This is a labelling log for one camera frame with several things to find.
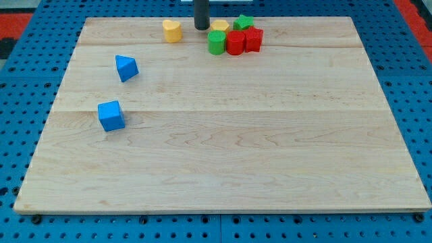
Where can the green cylinder block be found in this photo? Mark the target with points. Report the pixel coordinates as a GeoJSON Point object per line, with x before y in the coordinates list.
{"type": "Point", "coordinates": [216, 42]}

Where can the red cylinder block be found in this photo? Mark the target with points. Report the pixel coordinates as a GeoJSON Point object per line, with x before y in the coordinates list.
{"type": "Point", "coordinates": [235, 42]}

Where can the yellow hexagon block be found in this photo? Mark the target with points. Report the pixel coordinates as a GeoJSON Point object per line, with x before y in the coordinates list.
{"type": "Point", "coordinates": [221, 25]}

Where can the green star block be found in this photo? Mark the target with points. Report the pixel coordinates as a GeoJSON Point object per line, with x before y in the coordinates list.
{"type": "Point", "coordinates": [243, 22]}

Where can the blue cube block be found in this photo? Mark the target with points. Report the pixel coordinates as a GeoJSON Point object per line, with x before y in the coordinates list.
{"type": "Point", "coordinates": [111, 116]}

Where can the wooden board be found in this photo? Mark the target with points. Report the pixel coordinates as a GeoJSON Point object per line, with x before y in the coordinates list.
{"type": "Point", "coordinates": [302, 126]}

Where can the red star block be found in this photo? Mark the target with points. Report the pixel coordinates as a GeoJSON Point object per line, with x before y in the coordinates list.
{"type": "Point", "coordinates": [254, 38]}

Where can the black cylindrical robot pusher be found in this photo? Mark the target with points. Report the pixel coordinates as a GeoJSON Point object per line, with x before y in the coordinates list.
{"type": "Point", "coordinates": [201, 14]}

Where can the yellow heart block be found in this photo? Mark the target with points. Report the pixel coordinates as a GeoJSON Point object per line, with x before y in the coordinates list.
{"type": "Point", "coordinates": [172, 31]}

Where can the blue triangle block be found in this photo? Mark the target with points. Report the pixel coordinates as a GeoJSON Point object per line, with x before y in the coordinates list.
{"type": "Point", "coordinates": [126, 67]}

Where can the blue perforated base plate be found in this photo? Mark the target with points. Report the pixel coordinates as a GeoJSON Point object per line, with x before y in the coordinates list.
{"type": "Point", "coordinates": [33, 72]}

